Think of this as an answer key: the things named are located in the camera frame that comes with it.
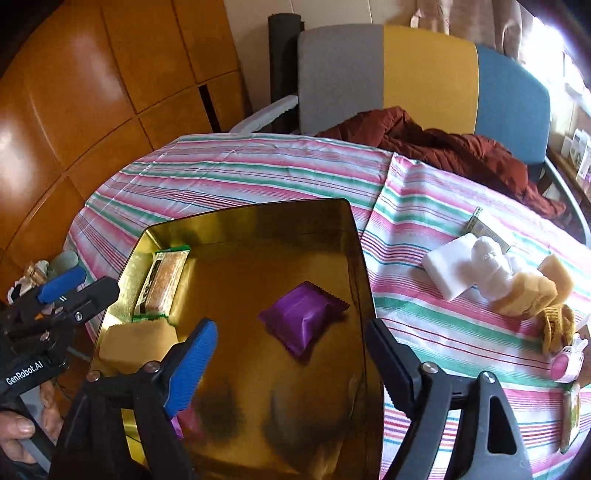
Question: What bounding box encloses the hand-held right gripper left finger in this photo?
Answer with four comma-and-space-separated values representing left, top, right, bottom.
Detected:
48, 318, 219, 480

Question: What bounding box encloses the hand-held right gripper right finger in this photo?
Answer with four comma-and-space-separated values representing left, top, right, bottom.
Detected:
365, 318, 536, 480

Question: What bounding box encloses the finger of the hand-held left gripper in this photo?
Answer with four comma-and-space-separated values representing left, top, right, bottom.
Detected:
7, 267, 88, 319
41, 277, 121, 328

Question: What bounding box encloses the purple snack packet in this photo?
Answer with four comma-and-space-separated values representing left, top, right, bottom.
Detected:
171, 406, 204, 439
257, 280, 350, 360

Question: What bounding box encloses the white foam block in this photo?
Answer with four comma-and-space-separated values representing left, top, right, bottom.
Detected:
421, 233, 485, 301

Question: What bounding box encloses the gold metal tin box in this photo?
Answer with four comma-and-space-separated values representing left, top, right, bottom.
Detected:
88, 198, 386, 480

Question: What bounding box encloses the green and white carton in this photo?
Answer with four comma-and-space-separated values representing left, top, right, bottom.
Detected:
464, 207, 513, 252

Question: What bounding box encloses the yellow knitted cloth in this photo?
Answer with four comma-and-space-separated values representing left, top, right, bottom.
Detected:
538, 305, 577, 356

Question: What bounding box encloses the pink hair roller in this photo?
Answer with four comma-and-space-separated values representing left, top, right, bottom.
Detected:
551, 337, 589, 384

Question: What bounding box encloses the clear yellow cake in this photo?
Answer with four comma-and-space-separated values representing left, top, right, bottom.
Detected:
560, 385, 583, 455

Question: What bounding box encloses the small square yellow sponge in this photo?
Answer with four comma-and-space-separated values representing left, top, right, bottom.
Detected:
538, 254, 575, 305

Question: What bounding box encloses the person's left hand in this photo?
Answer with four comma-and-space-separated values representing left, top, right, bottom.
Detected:
0, 384, 64, 457

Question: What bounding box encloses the crumpled plastic bag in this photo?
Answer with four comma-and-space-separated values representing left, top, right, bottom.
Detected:
7, 251, 81, 301

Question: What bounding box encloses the flat yellow sponge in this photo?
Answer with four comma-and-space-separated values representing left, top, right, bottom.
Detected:
99, 320, 178, 372

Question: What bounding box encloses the green wrapped snack bar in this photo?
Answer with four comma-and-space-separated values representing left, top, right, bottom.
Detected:
131, 244, 191, 324

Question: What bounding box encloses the white cotton wad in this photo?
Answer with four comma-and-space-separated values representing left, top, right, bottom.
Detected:
471, 235, 520, 303

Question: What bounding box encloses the wooden cabinet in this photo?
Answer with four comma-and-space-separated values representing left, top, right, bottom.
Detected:
0, 0, 250, 296

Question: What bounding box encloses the striped tablecloth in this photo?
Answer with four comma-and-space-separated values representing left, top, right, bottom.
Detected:
65, 133, 591, 480

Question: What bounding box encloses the dark red jacket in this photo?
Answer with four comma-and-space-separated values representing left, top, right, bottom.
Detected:
316, 106, 568, 220

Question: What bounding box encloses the wooden shelf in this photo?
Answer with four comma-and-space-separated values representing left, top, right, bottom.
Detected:
547, 148, 591, 208

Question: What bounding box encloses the white box on shelf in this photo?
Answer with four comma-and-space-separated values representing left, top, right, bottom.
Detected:
570, 130, 591, 181

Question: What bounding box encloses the grey yellow blue chair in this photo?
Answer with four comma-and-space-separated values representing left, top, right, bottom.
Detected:
228, 24, 591, 245

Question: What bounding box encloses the beige curtain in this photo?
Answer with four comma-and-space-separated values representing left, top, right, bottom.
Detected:
402, 0, 546, 61

